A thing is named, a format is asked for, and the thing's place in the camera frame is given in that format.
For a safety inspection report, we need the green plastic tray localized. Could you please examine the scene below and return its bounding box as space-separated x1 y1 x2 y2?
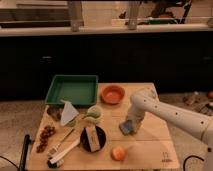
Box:
45 75 98 107

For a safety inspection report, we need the black stand post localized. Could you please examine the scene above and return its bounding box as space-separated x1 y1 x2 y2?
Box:
18 134 31 171

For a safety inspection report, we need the black cable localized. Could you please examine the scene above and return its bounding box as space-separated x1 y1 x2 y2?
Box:
182 154 205 171

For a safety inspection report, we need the metal fork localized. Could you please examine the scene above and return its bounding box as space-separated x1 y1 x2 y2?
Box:
48 128 75 157

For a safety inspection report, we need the wooden block in bowl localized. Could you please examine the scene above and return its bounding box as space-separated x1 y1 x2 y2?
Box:
86 126 100 152

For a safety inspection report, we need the orange fruit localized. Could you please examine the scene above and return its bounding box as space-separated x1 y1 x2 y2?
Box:
111 146 126 161

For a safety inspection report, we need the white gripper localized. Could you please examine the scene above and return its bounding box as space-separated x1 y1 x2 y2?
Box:
127 106 145 134

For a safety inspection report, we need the orange bowl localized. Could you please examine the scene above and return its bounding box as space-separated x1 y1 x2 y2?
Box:
101 85 125 105

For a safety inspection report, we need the black cabinet counter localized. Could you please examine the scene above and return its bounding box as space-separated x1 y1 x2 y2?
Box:
0 31 213 100

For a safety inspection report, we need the green cup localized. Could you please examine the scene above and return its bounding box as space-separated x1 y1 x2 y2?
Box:
85 106 101 123

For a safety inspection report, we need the white handled brush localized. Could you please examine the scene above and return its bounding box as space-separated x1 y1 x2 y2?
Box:
47 138 80 168

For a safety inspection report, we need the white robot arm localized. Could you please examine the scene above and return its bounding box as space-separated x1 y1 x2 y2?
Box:
127 88 213 171

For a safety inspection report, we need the blue sponge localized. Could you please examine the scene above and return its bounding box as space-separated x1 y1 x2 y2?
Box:
119 120 133 135

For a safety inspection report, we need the white folded paper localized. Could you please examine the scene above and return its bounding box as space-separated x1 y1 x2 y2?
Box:
60 100 79 126

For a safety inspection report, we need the red grapes bunch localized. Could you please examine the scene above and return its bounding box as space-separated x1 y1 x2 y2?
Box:
36 125 56 153

